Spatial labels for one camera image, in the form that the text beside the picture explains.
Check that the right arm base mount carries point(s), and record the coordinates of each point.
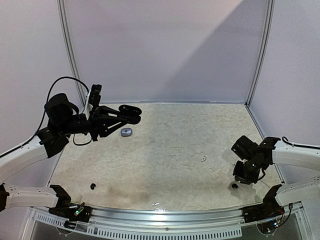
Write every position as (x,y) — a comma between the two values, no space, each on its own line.
(262,211)

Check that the black oval charging case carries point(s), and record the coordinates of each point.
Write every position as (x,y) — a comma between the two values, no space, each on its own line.
(132,114)

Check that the black earbud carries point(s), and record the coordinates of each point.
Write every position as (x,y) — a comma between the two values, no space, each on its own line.
(234,186)
(92,186)

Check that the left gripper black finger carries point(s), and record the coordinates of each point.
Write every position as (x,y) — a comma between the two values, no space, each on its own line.
(109,125)
(106,112)

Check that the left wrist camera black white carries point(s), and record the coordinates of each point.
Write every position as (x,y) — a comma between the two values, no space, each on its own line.
(92,99)

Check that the aluminium front rail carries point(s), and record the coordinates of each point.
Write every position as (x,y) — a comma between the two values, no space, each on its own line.
(232,223)

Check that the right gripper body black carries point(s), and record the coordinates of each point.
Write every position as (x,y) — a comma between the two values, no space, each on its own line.
(243,176)

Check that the purple earbud charging case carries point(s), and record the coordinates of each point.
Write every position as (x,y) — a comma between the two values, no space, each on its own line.
(126,132)

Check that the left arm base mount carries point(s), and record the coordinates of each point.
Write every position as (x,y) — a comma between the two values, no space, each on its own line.
(72,211)

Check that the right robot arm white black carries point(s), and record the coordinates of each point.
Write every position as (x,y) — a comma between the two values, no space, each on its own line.
(256,158)

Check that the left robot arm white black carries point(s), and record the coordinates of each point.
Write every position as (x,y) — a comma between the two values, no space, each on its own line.
(64,120)

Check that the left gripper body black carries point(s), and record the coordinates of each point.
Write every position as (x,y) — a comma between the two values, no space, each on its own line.
(93,126)

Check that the right aluminium corner post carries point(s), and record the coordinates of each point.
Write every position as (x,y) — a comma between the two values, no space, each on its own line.
(262,51)

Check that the aluminium corner post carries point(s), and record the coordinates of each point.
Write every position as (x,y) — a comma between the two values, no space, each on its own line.
(62,10)
(262,51)

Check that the left aluminium corner post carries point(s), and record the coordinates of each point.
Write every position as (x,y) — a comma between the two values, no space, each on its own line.
(62,10)

